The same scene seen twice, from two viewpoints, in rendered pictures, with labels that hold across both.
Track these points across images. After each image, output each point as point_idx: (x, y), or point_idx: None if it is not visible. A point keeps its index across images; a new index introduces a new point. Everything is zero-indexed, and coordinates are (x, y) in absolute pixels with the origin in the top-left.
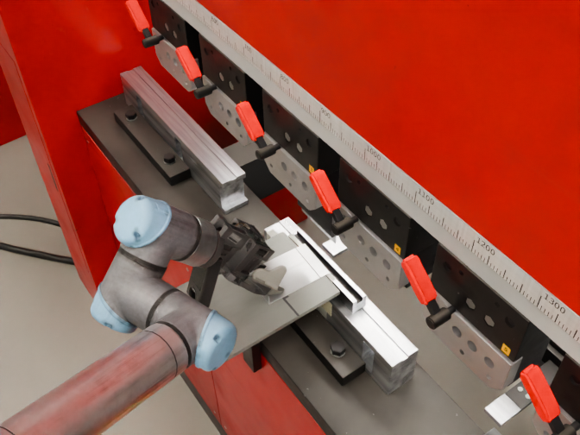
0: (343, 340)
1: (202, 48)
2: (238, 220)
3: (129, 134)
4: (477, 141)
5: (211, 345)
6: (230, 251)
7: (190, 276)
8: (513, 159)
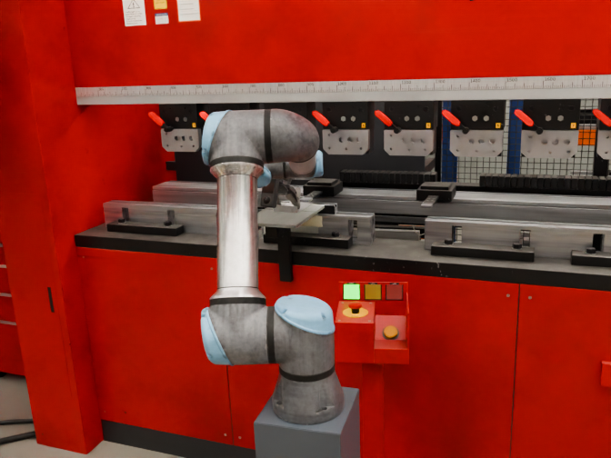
0: None
1: (212, 111)
2: None
3: (126, 228)
4: (391, 38)
5: (321, 154)
6: None
7: (262, 193)
8: (407, 34)
